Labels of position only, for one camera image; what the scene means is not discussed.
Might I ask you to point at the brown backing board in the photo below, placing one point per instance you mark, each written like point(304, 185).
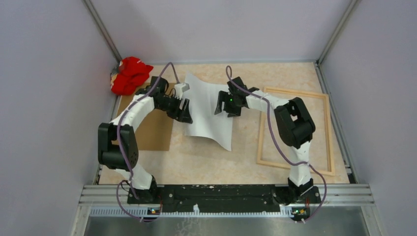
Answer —
point(142, 127)

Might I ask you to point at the wooden picture frame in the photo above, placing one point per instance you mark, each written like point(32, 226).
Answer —
point(321, 148)

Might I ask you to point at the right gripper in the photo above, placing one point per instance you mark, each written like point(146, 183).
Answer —
point(223, 97)

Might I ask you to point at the red cloth doll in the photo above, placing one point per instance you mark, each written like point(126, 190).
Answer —
point(130, 73)

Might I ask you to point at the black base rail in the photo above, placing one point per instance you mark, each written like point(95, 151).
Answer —
point(235, 198)

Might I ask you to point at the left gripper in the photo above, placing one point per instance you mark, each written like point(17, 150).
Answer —
point(184, 113)

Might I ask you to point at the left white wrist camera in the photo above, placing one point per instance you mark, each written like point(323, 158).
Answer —
point(180, 89)

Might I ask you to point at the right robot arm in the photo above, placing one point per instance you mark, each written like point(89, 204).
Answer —
point(291, 128)

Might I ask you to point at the printed photo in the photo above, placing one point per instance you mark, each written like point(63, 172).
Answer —
point(203, 98)

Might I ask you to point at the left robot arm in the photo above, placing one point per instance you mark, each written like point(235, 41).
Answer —
point(117, 145)

